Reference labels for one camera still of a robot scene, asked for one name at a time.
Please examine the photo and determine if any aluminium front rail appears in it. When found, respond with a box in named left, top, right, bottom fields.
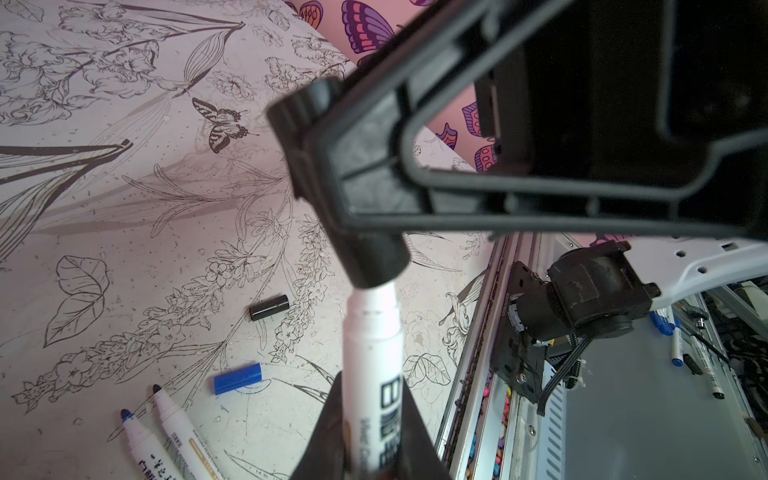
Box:
left=435, top=233, right=577, bottom=479

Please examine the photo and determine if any black pen cap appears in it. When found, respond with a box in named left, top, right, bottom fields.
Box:
left=248, top=294, right=290, bottom=321
left=327, top=230, right=411, bottom=289

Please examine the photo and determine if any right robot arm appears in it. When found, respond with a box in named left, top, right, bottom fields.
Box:
left=267, top=1, right=767, bottom=308

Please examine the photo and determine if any blue pen cap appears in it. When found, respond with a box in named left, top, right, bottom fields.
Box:
left=213, top=363, right=263, bottom=396

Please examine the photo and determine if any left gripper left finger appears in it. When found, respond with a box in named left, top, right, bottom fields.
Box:
left=290, top=372, right=345, bottom=480

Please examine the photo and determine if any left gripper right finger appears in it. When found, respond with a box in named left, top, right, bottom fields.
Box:
left=395, top=383, right=449, bottom=480

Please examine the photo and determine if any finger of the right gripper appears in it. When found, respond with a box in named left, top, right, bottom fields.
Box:
left=267, top=1, right=576, bottom=234

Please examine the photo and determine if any white marker pen blue tip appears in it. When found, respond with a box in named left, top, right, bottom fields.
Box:
left=120, top=409, right=182, bottom=480

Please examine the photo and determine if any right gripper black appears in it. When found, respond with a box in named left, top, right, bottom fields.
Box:
left=335, top=1, right=767, bottom=240

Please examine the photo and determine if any blue marker outside enclosure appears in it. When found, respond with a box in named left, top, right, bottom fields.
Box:
left=649, top=307, right=684, bottom=367

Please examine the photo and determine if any black marker outside enclosure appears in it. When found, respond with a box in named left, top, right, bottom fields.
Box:
left=681, top=319, right=725, bottom=400

